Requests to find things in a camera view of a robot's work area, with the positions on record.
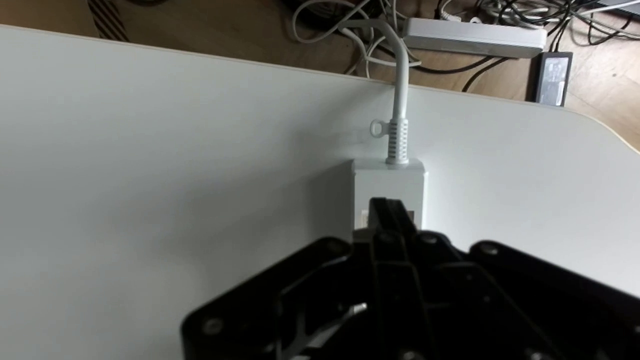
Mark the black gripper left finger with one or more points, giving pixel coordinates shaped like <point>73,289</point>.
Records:
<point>387,255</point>

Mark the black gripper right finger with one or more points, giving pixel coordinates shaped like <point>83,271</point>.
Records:
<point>423,250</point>

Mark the white extension power strip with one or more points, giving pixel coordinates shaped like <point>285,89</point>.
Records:
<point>374,178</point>

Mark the white floor power strip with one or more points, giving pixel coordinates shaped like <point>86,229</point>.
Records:
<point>475,38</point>

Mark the black power adapter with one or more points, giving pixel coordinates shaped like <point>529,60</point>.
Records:
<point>548,78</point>

